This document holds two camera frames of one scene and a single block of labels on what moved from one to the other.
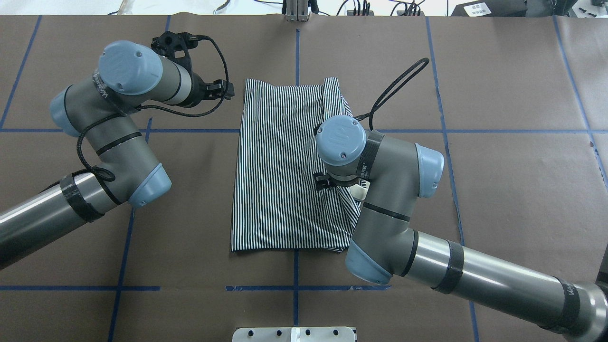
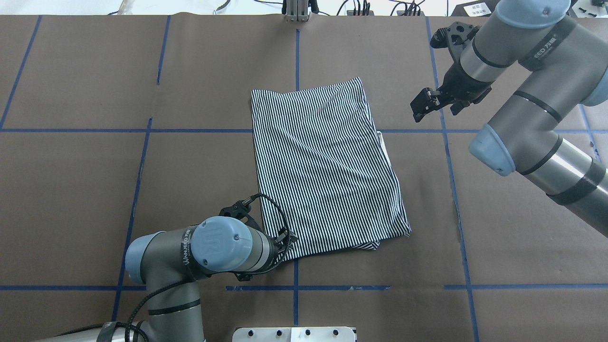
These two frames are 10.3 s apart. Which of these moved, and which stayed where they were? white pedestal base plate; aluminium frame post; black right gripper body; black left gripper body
Moved: black left gripper body; black right gripper body
Stayed: aluminium frame post; white pedestal base plate
